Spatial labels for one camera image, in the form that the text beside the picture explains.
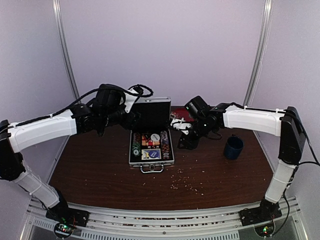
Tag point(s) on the aluminium poker case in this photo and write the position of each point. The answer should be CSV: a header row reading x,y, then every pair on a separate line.
x,y
155,116

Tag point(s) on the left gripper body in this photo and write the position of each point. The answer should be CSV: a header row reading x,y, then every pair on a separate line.
x,y
129,123

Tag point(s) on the chip row in case left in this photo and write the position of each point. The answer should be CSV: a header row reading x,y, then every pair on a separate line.
x,y
136,143

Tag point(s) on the red decorated plate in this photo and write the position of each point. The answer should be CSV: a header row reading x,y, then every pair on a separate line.
x,y
179,112

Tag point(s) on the chip row in case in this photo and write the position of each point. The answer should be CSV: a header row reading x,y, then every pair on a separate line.
x,y
165,145
136,143

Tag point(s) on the blue yellow card deck box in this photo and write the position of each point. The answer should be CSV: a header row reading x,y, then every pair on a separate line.
x,y
145,155

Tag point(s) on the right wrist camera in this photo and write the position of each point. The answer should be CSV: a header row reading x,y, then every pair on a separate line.
x,y
181,125

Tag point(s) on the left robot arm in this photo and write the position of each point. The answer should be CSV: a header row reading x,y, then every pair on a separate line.
x,y
97,109

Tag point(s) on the aluminium frame post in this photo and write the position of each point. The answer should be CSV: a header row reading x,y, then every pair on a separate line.
x,y
261,47
64,47

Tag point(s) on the purple small blind button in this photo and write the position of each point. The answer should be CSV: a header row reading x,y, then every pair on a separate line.
x,y
154,153

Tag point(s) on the dark blue mug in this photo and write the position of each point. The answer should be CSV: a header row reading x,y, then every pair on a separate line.
x,y
233,147

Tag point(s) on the right aluminium frame post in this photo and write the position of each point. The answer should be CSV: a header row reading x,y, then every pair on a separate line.
x,y
261,47

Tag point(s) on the front aluminium rail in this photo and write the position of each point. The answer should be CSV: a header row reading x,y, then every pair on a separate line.
x,y
222,223

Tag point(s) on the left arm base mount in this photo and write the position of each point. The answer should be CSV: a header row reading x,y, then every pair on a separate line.
x,y
67,223

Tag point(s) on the left aluminium frame post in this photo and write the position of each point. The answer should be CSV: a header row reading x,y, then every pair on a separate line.
x,y
64,47

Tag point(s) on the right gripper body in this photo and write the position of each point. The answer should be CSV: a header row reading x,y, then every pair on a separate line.
x,y
193,142

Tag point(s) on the chip row in case right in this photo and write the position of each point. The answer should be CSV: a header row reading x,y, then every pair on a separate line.
x,y
165,145

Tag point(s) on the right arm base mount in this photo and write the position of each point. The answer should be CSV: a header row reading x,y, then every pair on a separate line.
x,y
262,220

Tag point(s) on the red card deck box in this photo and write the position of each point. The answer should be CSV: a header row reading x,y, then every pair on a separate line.
x,y
147,142

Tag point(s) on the white dealer button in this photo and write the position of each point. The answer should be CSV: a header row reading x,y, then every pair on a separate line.
x,y
155,137

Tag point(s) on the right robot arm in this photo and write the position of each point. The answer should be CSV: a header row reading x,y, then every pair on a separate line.
x,y
284,124

